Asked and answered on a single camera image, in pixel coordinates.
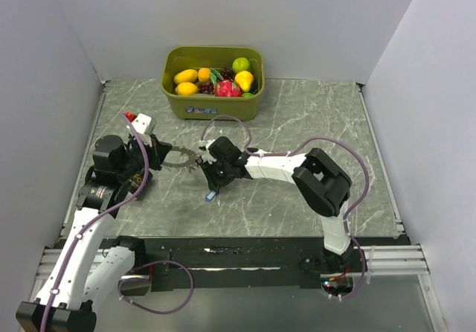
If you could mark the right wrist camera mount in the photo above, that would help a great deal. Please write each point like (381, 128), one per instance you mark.
(204, 150)

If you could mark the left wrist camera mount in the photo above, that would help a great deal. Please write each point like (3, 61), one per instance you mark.
(143, 124)

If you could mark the pink dragon fruit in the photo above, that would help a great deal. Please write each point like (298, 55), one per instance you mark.
(227, 89)

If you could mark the yellow mango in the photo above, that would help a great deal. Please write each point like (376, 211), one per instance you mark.
(186, 89)
(186, 76)

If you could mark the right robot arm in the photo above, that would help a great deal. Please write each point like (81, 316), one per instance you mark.
(322, 183)

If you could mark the green apple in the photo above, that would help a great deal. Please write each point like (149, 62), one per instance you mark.
(241, 64)

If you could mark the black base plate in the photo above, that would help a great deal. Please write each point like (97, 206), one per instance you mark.
(228, 262)

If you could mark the olive green plastic basket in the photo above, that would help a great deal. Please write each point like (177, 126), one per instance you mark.
(219, 60)

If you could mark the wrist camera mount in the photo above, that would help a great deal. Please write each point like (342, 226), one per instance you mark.
(204, 150)
(143, 124)

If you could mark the aluminium rail frame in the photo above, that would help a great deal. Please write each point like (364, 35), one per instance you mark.
(381, 260)

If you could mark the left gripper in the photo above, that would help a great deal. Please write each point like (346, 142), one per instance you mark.
(157, 152)

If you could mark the blue key tag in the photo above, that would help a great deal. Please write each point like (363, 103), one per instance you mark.
(210, 196)

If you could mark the dark red grapes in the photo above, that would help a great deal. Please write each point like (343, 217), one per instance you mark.
(206, 88)

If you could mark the lower yellow mango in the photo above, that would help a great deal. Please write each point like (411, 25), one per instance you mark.
(186, 89)

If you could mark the orange fruit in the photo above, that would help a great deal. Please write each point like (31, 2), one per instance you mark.
(204, 75)

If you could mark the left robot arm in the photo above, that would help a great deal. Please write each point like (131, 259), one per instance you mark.
(74, 291)

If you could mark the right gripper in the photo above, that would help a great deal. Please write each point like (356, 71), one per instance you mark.
(213, 181)

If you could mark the upper yellow mango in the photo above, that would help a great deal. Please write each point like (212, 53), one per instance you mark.
(186, 76)

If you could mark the yellow pear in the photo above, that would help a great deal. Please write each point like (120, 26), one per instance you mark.
(244, 79)

